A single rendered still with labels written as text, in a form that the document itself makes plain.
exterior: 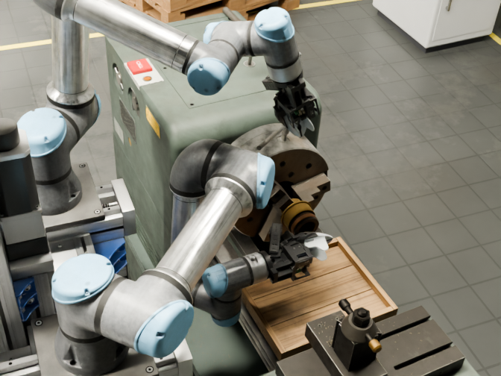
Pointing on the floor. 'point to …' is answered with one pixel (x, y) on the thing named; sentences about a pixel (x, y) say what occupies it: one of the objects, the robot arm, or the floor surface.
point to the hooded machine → (440, 21)
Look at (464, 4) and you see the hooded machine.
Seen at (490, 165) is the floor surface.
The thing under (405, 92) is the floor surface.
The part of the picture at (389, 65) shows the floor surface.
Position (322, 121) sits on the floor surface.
